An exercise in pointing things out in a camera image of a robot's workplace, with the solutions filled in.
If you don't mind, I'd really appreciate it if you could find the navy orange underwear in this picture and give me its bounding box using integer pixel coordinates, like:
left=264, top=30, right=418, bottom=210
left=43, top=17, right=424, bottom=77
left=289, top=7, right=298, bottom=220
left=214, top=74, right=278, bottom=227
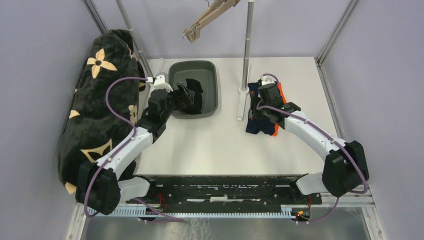
left=245, top=80, right=287, bottom=136

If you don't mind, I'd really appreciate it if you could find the wooden clip hanger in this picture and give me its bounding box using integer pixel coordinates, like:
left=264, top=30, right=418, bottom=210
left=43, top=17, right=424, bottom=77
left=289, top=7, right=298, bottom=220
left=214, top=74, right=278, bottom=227
left=182, top=0, right=240, bottom=44

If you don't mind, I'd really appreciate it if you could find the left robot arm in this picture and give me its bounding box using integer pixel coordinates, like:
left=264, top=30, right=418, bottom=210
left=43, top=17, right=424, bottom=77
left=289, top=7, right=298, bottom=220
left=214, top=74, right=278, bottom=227
left=75, top=83, right=203, bottom=217

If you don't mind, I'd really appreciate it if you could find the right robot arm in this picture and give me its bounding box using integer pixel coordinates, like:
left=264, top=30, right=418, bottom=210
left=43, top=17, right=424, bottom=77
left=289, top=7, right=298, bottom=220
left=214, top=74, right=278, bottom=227
left=252, top=81, right=370, bottom=204

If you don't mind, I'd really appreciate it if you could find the black underwear white waistband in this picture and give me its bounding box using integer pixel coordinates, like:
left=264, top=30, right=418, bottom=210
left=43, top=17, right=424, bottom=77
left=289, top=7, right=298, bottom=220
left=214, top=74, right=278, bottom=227
left=181, top=78, right=204, bottom=115

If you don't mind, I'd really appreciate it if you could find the white right pole base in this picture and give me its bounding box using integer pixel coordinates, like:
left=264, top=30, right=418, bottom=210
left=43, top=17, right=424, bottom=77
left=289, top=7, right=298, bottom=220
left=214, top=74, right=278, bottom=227
left=236, top=87, right=249, bottom=122

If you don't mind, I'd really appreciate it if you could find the grey plastic basin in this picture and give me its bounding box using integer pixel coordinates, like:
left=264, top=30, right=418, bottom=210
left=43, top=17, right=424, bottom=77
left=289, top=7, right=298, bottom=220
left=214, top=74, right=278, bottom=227
left=168, top=60, right=219, bottom=119

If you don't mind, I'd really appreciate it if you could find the left metal rack pole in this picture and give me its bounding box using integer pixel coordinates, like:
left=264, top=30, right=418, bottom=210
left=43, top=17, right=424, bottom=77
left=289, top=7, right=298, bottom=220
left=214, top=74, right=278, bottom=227
left=115, top=0, right=155, bottom=77

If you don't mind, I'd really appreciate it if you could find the metal rack pole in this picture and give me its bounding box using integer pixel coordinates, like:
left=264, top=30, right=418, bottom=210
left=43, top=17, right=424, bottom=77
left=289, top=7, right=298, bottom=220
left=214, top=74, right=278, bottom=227
left=239, top=0, right=255, bottom=94
left=115, top=0, right=155, bottom=77

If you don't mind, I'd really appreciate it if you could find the black floral plush blanket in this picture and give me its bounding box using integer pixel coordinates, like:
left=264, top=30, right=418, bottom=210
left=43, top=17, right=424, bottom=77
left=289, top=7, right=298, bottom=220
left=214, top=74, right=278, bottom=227
left=57, top=29, right=146, bottom=194

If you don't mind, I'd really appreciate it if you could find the right metal rack pole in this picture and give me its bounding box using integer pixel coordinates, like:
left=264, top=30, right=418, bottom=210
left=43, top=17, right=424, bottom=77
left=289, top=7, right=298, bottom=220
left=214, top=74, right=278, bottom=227
left=239, top=0, right=255, bottom=94

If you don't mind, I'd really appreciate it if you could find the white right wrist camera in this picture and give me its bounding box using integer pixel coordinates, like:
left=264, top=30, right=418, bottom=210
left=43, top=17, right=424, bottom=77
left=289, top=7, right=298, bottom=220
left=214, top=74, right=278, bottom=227
left=260, top=74, right=275, bottom=86

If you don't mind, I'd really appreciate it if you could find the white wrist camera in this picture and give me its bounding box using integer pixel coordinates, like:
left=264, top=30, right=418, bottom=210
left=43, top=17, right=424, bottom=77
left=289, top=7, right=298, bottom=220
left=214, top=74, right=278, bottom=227
left=260, top=74, right=275, bottom=86
left=145, top=74, right=174, bottom=93

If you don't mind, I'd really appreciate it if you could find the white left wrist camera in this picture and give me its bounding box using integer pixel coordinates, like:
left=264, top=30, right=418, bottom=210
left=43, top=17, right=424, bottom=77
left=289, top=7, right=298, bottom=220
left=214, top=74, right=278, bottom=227
left=145, top=74, right=174, bottom=93

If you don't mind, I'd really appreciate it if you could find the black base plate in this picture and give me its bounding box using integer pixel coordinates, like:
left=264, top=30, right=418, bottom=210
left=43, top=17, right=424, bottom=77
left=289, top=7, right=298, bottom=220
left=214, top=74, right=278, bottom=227
left=141, top=174, right=323, bottom=214

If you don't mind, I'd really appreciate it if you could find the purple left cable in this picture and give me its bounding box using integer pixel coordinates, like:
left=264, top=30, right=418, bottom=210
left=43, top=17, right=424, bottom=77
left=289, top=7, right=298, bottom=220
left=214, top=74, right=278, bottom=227
left=82, top=77, right=186, bottom=223

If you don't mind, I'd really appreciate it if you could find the grey cable duct strip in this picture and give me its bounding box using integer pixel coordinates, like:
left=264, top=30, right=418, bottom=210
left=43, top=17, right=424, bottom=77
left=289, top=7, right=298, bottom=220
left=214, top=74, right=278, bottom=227
left=96, top=204, right=296, bottom=220

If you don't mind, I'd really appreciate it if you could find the aluminium frame rail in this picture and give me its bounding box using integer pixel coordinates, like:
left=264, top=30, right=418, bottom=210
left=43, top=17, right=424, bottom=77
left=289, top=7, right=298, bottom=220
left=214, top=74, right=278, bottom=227
left=316, top=0, right=361, bottom=66

